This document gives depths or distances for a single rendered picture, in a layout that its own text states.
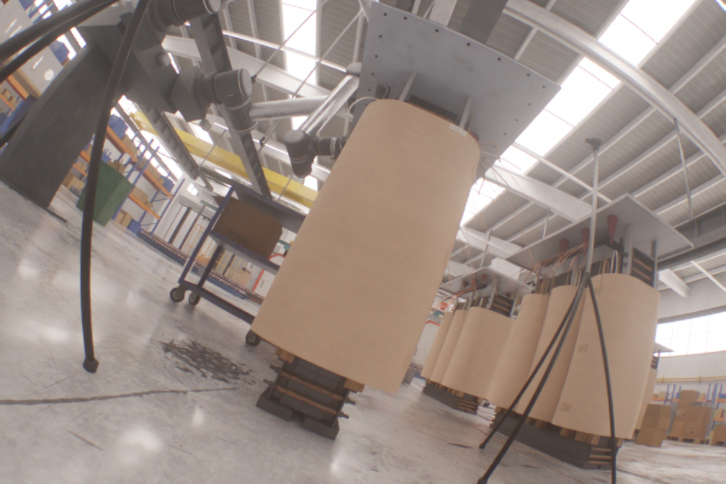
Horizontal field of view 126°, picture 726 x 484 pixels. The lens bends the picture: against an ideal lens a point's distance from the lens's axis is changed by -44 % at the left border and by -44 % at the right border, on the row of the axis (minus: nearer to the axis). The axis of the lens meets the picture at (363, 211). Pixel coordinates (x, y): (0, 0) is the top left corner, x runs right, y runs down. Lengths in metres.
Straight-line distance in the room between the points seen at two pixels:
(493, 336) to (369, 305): 2.97
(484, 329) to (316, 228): 2.98
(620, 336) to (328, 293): 1.69
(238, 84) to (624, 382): 2.96
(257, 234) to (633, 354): 2.48
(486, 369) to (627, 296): 2.04
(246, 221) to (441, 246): 1.55
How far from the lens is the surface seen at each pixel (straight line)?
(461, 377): 3.66
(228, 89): 2.28
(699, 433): 10.19
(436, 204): 0.99
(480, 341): 3.69
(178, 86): 2.40
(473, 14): 5.11
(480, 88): 1.40
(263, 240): 2.21
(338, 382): 1.03
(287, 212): 2.19
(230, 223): 2.27
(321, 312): 0.87
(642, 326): 2.26
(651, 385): 6.66
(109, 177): 5.32
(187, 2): 1.93
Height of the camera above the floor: 0.30
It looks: 21 degrees up
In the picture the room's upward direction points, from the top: 25 degrees clockwise
